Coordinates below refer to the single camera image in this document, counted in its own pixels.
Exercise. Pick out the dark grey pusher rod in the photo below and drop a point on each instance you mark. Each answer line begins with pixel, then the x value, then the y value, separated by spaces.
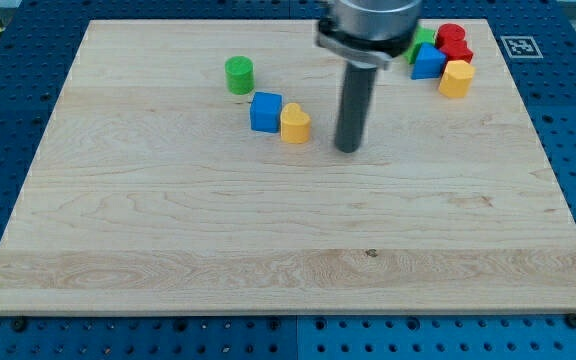
pixel 357 90

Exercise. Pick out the blue triangle block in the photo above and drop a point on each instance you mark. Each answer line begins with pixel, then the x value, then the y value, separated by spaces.
pixel 429 63

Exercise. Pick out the yellow heart block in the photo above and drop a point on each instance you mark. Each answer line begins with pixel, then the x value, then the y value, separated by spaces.
pixel 295 124

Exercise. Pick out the green star block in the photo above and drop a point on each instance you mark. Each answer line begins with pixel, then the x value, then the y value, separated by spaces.
pixel 422 35

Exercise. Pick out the blue cube block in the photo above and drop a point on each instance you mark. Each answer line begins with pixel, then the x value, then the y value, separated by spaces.
pixel 264 112

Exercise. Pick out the yellow hexagon block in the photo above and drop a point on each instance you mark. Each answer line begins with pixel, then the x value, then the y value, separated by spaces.
pixel 456 79

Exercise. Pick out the red cylinder block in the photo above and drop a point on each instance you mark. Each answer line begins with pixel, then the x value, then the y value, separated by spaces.
pixel 449 33

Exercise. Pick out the red star block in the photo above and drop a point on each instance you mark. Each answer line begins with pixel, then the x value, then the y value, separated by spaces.
pixel 457 51

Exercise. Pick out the green cylinder block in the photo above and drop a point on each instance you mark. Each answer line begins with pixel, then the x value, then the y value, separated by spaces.
pixel 239 72

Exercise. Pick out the white fiducial marker tag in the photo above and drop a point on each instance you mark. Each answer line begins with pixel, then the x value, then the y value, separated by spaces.
pixel 521 47

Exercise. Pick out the wooden board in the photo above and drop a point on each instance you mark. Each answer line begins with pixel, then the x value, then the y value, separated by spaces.
pixel 150 194

